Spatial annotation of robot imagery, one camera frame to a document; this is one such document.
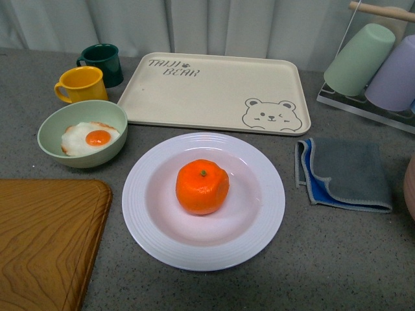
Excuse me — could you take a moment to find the orange mandarin fruit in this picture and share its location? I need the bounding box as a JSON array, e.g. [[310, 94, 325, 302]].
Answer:
[[176, 159, 230, 215]]

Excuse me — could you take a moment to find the white ridged plate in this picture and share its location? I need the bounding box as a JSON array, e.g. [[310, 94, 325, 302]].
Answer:
[[122, 133, 285, 271]]

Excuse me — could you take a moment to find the beige bear serving tray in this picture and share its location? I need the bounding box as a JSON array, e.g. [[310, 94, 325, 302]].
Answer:
[[118, 52, 311, 136]]

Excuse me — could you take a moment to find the fake fried egg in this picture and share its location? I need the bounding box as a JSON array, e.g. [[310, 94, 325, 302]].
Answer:
[[61, 122, 120, 156]]

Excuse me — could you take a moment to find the dark green mug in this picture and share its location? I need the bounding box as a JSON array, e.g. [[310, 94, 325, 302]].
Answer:
[[77, 43, 124, 88]]

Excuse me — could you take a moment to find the grey blue folded cloth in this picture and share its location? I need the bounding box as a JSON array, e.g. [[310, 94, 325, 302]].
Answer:
[[294, 137, 392, 213]]

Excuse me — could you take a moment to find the yellow mug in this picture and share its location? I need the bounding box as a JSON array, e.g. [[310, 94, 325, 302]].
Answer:
[[54, 66, 108, 104]]

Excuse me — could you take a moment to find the light green bowl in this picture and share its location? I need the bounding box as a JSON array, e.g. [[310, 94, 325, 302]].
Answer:
[[37, 100, 128, 168]]

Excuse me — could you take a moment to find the white cup holder rack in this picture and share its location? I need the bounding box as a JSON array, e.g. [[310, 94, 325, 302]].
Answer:
[[317, 1, 414, 133]]

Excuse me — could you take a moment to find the white curtain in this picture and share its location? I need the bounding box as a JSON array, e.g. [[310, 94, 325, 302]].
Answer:
[[1, 1, 414, 71]]

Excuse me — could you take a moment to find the light green plastic cup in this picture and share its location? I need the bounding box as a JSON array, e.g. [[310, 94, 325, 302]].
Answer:
[[324, 23, 396, 97]]

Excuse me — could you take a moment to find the wooden cutting board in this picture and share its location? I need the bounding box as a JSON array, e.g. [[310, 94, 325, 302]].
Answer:
[[1, 179, 112, 310]]

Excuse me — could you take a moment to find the lilac plastic cup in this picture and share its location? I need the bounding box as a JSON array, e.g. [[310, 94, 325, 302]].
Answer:
[[365, 35, 414, 111]]

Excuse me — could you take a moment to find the pink bowl edge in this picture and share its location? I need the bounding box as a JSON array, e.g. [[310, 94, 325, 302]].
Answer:
[[403, 155, 415, 220]]

